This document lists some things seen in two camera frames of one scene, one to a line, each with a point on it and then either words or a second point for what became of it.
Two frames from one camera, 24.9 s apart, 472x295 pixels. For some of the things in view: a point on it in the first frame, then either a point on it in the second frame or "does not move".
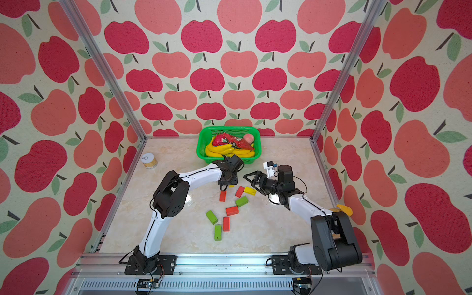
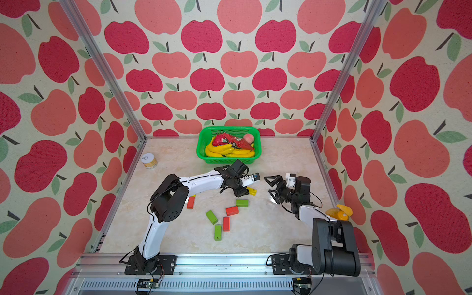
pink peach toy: x=249 y=137 does not move
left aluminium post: x=100 y=59 does not move
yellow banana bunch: x=225 y=150 does not move
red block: x=222 y=196 → x=190 y=203
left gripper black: x=235 y=182 → x=243 y=192
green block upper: x=241 y=201 does not move
